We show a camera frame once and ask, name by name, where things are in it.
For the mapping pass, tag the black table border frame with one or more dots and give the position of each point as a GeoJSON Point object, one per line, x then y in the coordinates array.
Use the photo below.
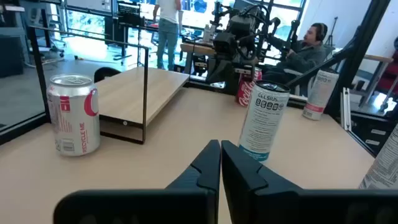
{"type": "Point", "coordinates": [18, 129]}

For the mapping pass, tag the wooden shelf black metal frame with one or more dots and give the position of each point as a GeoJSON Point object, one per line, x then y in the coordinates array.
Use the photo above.
{"type": "Point", "coordinates": [133, 93]}

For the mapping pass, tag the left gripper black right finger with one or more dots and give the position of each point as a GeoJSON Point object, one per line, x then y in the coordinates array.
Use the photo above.
{"type": "Point", "coordinates": [264, 205]}

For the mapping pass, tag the white blue Celsius drink can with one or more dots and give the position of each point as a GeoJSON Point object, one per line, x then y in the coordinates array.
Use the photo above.
{"type": "Point", "coordinates": [264, 121]}
{"type": "Point", "coordinates": [320, 93]}
{"type": "Point", "coordinates": [382, 168]}

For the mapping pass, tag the wooden background table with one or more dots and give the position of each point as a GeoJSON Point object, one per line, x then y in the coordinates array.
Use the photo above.
{"type": "Point", "coordinates": [196, 48]}

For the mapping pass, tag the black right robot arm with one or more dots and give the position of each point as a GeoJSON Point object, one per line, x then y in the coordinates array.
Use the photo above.
{"type": "Point", "coordinates": [248, 25]}

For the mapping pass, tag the black rig frame pole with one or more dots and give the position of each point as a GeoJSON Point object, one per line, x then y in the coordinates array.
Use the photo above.
{"type": "Point", "coordinates": [363, 37]}

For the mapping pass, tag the red chair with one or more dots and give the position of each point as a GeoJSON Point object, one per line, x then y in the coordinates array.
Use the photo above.
{"type": "Point", "coordinates": [390, 74]}

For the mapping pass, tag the dark grey cabinet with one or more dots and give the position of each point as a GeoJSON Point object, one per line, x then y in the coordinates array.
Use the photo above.
{"type": "Point", "coordinates": [11, 56]}

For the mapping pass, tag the black chair back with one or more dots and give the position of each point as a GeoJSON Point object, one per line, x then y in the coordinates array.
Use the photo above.
{"type": "Point", "coordinates": [105, 73]}

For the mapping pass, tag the red Coca-Cola can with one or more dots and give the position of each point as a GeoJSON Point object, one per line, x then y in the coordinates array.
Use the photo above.
{"type": "Point", "coordinates": [245, 91]}

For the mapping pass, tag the silver aluminium extrusion piece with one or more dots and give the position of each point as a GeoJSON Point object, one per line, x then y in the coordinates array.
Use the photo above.
{"type": "Point", "coordinates": [345, 109]}

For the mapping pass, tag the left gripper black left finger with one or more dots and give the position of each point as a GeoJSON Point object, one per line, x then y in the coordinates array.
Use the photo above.
{"type": "Point", "coordinates": [186, 205]}

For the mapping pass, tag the standing person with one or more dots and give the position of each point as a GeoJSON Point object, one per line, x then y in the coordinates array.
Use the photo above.
{"type": "Point", "coordinates": [168, 31]}

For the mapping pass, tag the black headphones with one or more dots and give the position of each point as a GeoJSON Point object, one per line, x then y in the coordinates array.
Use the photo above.
{"type": "Point", "coordinates": [321, 31]}

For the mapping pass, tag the silver red diet cola can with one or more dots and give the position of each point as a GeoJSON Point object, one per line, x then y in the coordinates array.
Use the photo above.
{"type": "Point", "coordinates": [74, 115]}

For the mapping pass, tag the wooden desk metal legs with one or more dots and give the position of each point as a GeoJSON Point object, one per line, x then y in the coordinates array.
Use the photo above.
{"type": "Point", "coordinates": [377, 58]}

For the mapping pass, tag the seated person with headphones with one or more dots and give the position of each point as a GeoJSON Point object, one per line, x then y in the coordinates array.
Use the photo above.
{"type": "Point", "coordinates": [304, 54]}

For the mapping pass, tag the black drawer cabinet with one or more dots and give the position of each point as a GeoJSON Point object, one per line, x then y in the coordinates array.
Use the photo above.
{"type": "Point", "coordinates": [376, 133]}

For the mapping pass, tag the black tripod stand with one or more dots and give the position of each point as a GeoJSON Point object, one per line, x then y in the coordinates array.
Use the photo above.
{"type": "Point", "coordinates": [332, 31]}

